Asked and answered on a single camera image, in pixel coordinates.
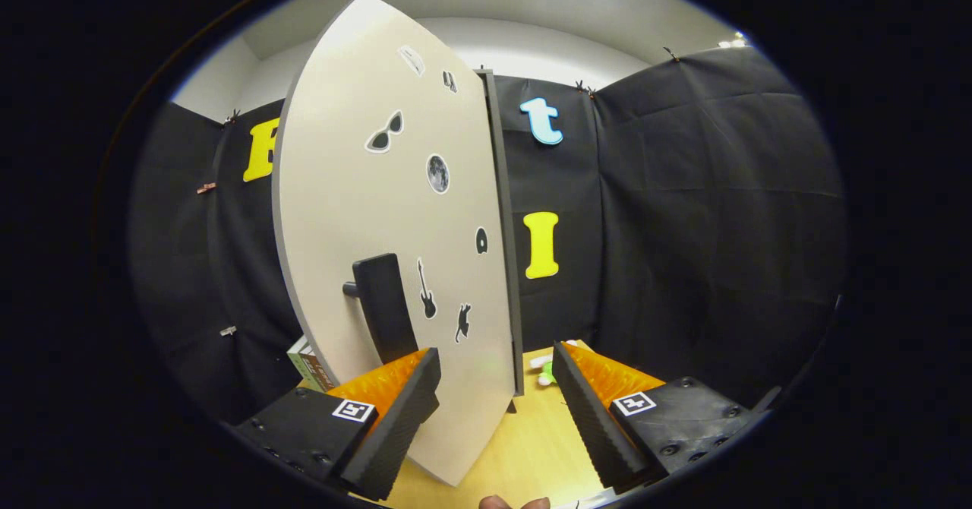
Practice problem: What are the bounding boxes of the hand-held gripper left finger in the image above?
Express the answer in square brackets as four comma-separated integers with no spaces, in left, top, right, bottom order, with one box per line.
[232,347,442,502]

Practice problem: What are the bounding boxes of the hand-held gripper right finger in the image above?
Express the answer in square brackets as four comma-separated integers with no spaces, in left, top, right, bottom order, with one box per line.
[552,342,760,495]

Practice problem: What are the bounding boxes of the black door handle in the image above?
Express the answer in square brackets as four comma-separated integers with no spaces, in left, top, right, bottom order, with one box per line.
[342,253,420,365]

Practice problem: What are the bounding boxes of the small white green toy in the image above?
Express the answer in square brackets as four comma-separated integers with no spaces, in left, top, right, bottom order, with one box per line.
[529,353,559,387]

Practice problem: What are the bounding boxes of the brown book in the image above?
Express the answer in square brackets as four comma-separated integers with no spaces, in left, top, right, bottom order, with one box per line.
[300,348,335,392]

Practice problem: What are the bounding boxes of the grey cabinet body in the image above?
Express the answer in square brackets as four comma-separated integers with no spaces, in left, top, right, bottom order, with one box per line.
[476,68,526,413]

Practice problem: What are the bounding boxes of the black backdrop cloth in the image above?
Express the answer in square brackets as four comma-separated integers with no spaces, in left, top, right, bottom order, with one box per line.
[129,46,847,426]

